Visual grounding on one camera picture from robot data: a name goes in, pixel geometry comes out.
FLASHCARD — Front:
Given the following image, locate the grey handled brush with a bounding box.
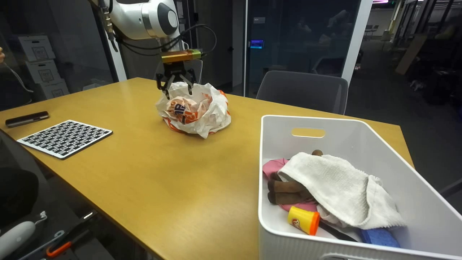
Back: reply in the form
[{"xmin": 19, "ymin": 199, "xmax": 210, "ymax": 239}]
[{"xmin": 0, "ymin": 209, "xmax": 51, "ymax": 260}]

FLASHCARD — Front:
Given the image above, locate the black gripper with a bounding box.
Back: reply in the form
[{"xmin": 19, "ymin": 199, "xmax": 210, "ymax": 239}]
[{"xmin": 155, "ymin": 59, "xmax": 198, "ymax": 96}]

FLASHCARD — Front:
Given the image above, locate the peach shirt with orange print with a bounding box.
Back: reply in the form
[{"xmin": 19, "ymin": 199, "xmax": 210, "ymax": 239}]
[{"xmin": 165, "ymin": 92, "xmax": 214, "ymax": 125}]

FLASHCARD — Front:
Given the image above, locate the brown block toy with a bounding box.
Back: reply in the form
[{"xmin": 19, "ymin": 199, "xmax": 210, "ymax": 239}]
[{"xmin": 266, "ymin": 171, "xmax": 315, "ymax": 206}]

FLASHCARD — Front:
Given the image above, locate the grey office chair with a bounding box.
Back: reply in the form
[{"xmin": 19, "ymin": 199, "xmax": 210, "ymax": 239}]
[{"xmin": 256, "ymin": 69, "xmax": 350, "ymax": 115}]

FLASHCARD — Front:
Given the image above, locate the yellow play dough cup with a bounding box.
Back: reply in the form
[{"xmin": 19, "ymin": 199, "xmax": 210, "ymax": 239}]
[{"xmin": 286, "ymin": 203, "xmax": 322, "ymax": 236}]

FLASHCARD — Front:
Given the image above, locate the blue lit screen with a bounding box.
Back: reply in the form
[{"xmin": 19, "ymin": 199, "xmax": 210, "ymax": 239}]
[{"xmin": 249, "ymin": 37, "xmax": 268, "ymax": 52}]

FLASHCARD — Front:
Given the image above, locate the white cardboard box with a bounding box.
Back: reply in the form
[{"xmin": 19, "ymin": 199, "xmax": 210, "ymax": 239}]
[
  {"xmin": 37, "ymin": 78, "xmax": 71, "ymax": 99},
  {"xmin": 18, "ymin": 34, "xmax": 58, "ymax": 63},
  {"xmin": 25, "ymin": 57, "xmax": 64, "ymax": 85}
]

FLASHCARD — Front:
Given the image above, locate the black marker pen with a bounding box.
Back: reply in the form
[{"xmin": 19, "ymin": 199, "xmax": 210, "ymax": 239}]
[{"xmin": 5, "ymin": 109, "xmax": 52, "ymax": 130}]

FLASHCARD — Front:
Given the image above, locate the white towel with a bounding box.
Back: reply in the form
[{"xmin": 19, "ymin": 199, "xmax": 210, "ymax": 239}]
[{"xmin": 278, "ymin": 150, "xmax": 408, "ymax": 231}]

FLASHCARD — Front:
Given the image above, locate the wooden wrist mounting plate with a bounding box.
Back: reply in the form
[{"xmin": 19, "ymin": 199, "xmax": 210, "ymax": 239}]
[{"xmin": 161, "ymin": 47, "xmax": 204, "ymax": 63}]

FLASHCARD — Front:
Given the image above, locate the white plastic basket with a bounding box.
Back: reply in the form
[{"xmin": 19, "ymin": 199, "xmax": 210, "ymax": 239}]
[{"xmin": 256, "ymin": 112, "xmax": 462, "ymax": 260}]

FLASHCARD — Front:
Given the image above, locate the orange handled tool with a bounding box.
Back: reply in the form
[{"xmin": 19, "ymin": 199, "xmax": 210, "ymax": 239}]
[{"xmin": 45, "ymin": 210, "xmax": 94, "ymax": 260}]

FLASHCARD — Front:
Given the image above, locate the white orange plastic bag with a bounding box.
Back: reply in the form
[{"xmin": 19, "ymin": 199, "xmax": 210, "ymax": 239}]
[{"xmin": 155, "ymin": 80, "xmax": 233, "ymax": 140}]

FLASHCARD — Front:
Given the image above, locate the blue flat object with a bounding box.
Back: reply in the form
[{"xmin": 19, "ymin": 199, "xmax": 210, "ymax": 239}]
[{"xmin": 357, "ymin": 225, "xmax": 405, "ymax": 248}]

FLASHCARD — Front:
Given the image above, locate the black white checkerboard board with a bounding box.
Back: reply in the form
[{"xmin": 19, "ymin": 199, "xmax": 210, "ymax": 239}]
[{"xmin": 16, "ymin": 118, "xmax": 116, "ymax": 160}]

